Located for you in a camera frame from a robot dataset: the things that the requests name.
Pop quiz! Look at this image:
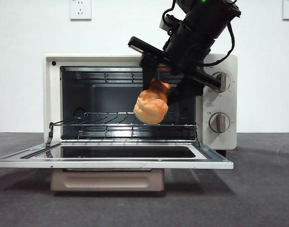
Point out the glass oven door with handle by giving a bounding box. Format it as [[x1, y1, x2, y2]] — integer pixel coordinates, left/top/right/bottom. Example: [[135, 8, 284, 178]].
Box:
[[0, 141, 234, 192]]

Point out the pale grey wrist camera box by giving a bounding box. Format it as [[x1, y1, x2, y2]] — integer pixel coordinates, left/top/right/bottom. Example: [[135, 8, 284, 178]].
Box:
[[159, 13, 183, 34]]

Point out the orange-brown bread roll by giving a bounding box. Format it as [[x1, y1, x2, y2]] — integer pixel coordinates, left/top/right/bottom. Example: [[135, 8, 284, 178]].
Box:
[[133, 78, 172, 125]]

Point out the metal wire oven rack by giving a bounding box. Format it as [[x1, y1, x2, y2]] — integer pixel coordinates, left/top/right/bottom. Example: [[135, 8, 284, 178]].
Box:
[[49, 111, 202, 148]]

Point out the cream Toshiba toaster oven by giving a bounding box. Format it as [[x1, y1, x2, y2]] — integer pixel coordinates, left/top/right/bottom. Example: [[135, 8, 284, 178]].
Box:
[[42, 53, 238, 157]]

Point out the cream temperature knob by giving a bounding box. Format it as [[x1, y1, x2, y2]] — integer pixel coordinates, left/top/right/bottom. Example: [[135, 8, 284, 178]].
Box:
[[212, 72, 232, 93]]

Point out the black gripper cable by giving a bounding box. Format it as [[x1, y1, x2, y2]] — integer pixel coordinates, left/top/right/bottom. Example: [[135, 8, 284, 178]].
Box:
[[201, 16, 236, 67]]

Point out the cream timer knob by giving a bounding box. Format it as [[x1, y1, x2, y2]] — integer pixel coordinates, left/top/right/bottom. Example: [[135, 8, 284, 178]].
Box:
[[209, 112, 230, 133]]

